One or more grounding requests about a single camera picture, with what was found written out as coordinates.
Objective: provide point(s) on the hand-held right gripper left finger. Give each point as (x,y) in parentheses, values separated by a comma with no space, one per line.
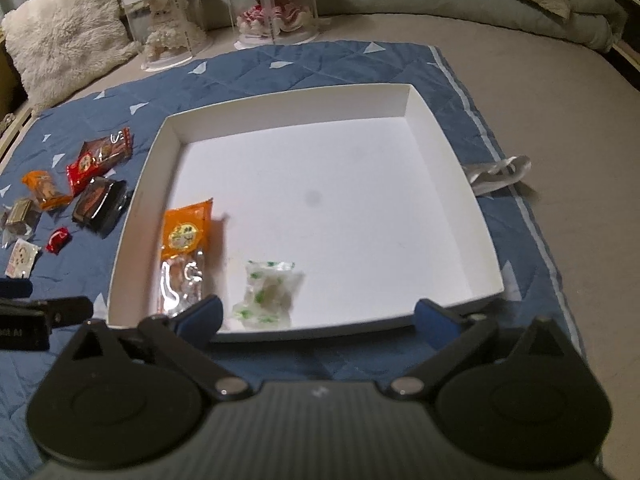
(202,316)

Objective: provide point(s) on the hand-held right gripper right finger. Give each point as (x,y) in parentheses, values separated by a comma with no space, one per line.
(435,322)

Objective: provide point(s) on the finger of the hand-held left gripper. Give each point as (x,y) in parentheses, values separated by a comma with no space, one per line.
(15,288)
(65,310)

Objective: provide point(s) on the white cartoon-print snack packet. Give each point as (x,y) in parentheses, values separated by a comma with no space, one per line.
(22,257)

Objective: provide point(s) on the small red candy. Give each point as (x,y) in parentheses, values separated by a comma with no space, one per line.
(57,239)

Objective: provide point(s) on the clear green-print candy packet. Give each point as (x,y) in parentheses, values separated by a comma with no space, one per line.
(267,290)

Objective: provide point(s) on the clear packet with brown snack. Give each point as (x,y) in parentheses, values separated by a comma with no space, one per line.
(20,215)

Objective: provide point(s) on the long orange snack packet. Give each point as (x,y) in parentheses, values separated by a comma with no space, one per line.
(185,230)

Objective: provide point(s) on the small orange snack packet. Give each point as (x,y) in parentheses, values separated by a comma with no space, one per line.
(45,190)

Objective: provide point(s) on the black snack packet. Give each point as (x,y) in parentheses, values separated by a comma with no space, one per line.
(97,205)

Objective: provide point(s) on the red snack packet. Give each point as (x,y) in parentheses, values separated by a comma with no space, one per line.
(92,160)

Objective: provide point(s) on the white shallow cardboard box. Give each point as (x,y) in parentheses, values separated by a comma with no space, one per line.
(325,200)

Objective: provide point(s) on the fluffy white pillow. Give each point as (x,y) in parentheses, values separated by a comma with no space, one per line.
(65,35)

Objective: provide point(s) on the blue quilted mat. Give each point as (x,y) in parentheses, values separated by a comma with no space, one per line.
(300,70)

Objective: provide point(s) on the clear case with white doll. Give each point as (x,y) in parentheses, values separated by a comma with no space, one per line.
(165,25)

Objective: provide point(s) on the clear case with pink doll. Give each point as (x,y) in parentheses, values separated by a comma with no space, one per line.
(272,15)

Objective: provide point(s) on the wooden bedside shelf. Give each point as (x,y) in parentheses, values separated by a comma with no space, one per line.
(627,52)

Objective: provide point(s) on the wooden bed frame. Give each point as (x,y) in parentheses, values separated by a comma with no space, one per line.
(15,130)

